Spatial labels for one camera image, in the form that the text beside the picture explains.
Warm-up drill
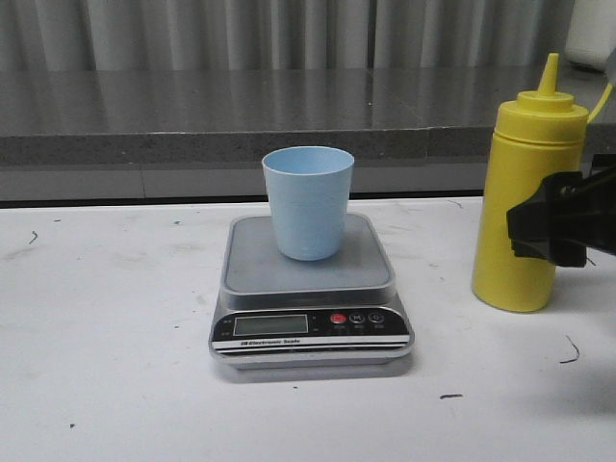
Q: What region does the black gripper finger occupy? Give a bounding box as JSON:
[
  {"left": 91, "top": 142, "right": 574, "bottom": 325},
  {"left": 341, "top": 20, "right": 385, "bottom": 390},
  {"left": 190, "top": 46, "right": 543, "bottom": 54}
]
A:
[{"left": 506, "top": 167, "right": 615, "bottom": 268}]

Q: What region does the yellow squeeze bottle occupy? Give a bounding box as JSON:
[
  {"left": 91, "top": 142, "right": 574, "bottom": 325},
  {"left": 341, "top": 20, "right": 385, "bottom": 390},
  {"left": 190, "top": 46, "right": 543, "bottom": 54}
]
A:
[{"left": 472, "top": 53, "right": 594, "bottom": 313}]

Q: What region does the light blue plastic cup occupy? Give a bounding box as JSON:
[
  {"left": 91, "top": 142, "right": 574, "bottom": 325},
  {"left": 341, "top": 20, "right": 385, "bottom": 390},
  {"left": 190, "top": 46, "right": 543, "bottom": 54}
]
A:
[{"left": 262, "top": 146, "right": 354, "bottom": 261}]

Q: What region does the silver digital kitchen scale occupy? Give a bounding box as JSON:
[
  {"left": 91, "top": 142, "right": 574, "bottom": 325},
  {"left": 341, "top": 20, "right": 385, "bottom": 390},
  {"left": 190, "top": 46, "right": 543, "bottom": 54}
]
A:
[{"left": 209, "top": 214, "right": 415, "bottom": 370}]

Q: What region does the white container in background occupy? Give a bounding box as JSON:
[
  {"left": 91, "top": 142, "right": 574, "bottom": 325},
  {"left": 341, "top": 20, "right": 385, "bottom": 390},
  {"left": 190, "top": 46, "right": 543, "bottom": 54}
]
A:
[{"left": 565, "top": 0, "right": 615, "bottom": 71}]

